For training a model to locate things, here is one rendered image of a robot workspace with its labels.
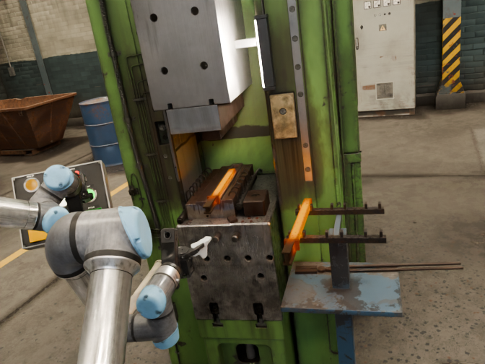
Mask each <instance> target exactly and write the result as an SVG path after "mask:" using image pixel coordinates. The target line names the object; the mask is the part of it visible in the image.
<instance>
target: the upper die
mask: <svg viewBox="0 0 485 364"><path fill-rule="evenodd" d="M243 107H244V100H243V93H241V94H240V95H238V96H237V97H236V98H235V99H234V100H233V101H232V102H231V103H224V104H217V105H215V104H214V103H212V104H211V105H204V106H197V107H189V108H177V109H173V108H171V109H169V110H166V112H167V119H168V123H169V126H170V133H171V134H186V133H194V132H202V131H218V130H222V129H223V128H224V127H225V126H226V125H227V124H228V123H229V122H230V121H231V120H232V118H233V117H234V116H235V115H236V114H237V113H238V112H239V111H240V110H241V109H242V108H243Z"/></svg>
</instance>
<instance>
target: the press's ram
mask: <svg viewBox="0 0 485 364"><path fill-rule="evenodd" d="M130 2H131V8H132V12H133V16H134V22H135V26H136V31H137V35H138V39H139V45H140V49H141V55H142V58H143V62H144V68H145V72H146V76H147V82H148V86H149V92H150V96H151V99H152V106H153V109H154V111H163V110H169V109H171V108H173V109H177V108H189V107H197V106H204V105H211V104H212V103H214V104H215V105H217V104H224V103H231V102H232V101H233V100H234V99H235V98H236V97H237V96H238V95H240V94H241V93H242V92H243V91H244V90H245V89H247V88H248V87H249V86H250V85H251V84H252V78H251V73H250V62H249V57H248V47H253V46H257V45H258V41H257V38H247V39H246V35H245V25H244V19H243V9H242V3H241V0H130Z"/></svg>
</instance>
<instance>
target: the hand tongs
mask: <svg viewBox="0 0 485 364"><path fill-rule="evenodd" d="M441 265H461V262H460V261H455V262H430V263H406V264H359V265H349V268H365V267H408V268H381V269H350V270H349V271H350V272H391V271H421V270H449V269H463V266H441ZM414 266H435V267H414ZM325 271H327V272H331V267H330V266H329V267H324V266H319V267H318V266H317V265H315V266H296V267H295V274H317V273H318V272H320V273H323V272H325Z"/></svg>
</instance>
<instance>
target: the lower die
mask: <svg viewBox="0 0 485 364"><path fill-rule="evenodd" d="M233 165H239V167H238V168H237V170H236V171H235V173H234V175H233V176H232V177H231V179H230V181H229V183H228V184H227V185H226V187H225V188H224V190H223V192H222V193H221V195H220V196H219V200H220V204H217V205H216V206H215V208H214V210H213V211H212V213H211V214H204V211H205V210H206V209H203V205H204V204H205V203H206V201H207V196H211V195H212V194H213V192H214V191H215V189H216V188H217V186H218V185H219V183H220V182H221V180H222V179H223V177H224V176H225V175H226V173H227V171H228V170H229V169H230V168H231V167H232V166H233ZM243 168H250V171H251V175H253V174H254V170H253V164H248V165H243V164H242V163H236V164H231V166H223V167H221V168H220V169H213V170H212V173H210V174H209V176H207V177H206V179H207V180H206V179H205V180H204V183H202V184H201V187H200V188H198V191H196V192H195V193H194V195H195V196H192V197H191V198H190V199H189V200H188V202H187V203H186V204H185V207H186V211H187V215H188V219H189V220H191V219H208V218H224V217H229V216H232V215H234V216H237V213H238V212H239V210H236V208H235V206H236V204H237V197H236V193H234V192H231V193H230V196H228V193H229V192H230V191H231V188H232V187H233V185H234V183H236V180H237V179H238V176H239V175H240V173H241V172H242V171H243ZM240 178H242V179H243V180H244V182H245V184H246V181H245V177H244V176H240ZM237 182H239V183H241V184H242V189H243V188H244V185H243V181H242V180H238V181H237ZM235 186H237V187H238V188H239V189H240V194H241V192H242V190H241V185H240V184H238V183H237V184H235ZM243 190H244V189H243ZM233 191H236V192H237V195H238V200H239V191H238V189H237V188H233ZM207 215H208V216H209V217H207Z"/></svg>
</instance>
